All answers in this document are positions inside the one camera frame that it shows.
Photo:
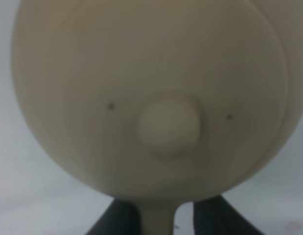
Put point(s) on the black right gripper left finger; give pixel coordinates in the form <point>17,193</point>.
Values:
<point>120,218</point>

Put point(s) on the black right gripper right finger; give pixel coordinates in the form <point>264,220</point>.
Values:
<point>216,216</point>

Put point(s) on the brown teapot with lid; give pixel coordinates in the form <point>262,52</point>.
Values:
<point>160,102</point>

